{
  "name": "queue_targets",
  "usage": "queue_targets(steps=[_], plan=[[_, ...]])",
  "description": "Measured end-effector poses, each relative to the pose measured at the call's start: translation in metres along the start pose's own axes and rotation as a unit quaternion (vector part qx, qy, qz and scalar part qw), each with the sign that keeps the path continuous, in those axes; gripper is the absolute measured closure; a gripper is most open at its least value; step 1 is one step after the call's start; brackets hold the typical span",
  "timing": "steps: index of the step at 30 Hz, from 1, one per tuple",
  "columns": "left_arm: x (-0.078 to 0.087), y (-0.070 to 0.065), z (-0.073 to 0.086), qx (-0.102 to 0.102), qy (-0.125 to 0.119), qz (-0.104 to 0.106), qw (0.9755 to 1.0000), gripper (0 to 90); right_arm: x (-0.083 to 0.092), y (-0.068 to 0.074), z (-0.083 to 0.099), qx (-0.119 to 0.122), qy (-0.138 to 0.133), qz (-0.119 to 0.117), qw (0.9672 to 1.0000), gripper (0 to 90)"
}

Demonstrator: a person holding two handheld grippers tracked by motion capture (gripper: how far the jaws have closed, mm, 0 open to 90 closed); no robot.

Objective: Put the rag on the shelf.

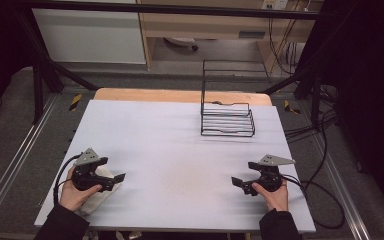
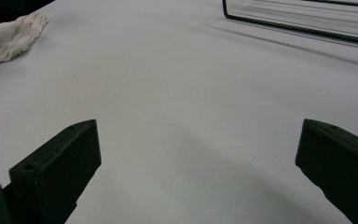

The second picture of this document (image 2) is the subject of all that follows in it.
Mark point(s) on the white knitted cloth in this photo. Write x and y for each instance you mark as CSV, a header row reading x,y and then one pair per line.
x,y
12,43

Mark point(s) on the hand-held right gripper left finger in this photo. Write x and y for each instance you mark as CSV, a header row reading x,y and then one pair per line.
x,y
59,168

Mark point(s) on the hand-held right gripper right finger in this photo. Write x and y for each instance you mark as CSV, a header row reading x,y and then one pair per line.
x,y
338,165

